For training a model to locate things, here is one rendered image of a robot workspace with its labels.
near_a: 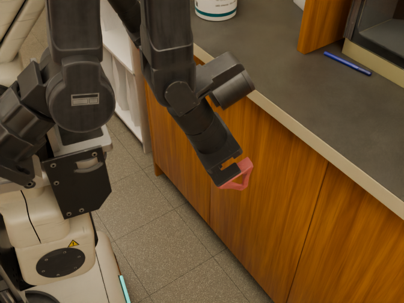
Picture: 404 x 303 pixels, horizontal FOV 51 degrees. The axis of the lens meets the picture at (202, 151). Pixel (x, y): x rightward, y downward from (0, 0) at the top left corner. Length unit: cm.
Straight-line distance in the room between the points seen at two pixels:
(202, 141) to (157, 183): 143
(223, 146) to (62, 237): 42
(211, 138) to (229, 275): 118
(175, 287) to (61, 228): 91
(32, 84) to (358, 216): 74
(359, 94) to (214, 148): 51
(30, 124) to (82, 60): 11
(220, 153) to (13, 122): 31
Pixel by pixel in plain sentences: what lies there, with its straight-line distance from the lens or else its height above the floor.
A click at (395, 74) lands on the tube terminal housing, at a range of 115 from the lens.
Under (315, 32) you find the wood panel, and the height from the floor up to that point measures 100.
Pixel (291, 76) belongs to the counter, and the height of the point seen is 94.
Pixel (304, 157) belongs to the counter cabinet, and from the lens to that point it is 104.
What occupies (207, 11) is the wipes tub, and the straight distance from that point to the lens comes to 132.
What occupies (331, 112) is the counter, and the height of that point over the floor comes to 94.
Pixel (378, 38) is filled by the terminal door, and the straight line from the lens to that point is 113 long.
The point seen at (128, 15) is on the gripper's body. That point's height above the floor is 111.
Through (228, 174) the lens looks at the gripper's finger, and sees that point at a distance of 67.
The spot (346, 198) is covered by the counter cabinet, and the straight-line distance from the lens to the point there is 101.
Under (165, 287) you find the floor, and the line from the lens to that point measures 175.
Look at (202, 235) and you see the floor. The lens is 187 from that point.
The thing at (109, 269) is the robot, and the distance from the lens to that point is 150.
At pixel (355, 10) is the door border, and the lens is 115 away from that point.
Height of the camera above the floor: 154
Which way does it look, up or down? 44 degrees down
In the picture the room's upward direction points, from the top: straight up
